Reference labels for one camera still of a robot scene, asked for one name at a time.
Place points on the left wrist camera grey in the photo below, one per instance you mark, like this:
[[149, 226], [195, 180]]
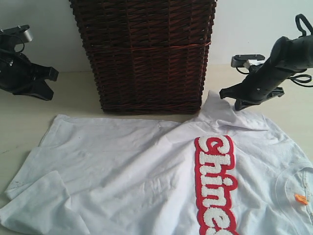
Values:
[[18, 35]]

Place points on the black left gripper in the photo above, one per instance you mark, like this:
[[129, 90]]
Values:
[[17, 74]]

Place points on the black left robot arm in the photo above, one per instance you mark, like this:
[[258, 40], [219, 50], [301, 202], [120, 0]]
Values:
[[9, 47]]

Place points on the dark brown wicker basket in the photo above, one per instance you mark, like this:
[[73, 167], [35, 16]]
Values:
[[147, 56]]

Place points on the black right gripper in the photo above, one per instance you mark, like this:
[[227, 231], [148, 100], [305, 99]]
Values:
[[259, 86]]

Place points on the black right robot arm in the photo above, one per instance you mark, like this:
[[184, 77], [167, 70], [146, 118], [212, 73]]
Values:
[[287, 58]]

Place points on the white t-shirt red lettering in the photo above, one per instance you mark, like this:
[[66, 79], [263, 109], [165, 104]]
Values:
[[220, 173]]

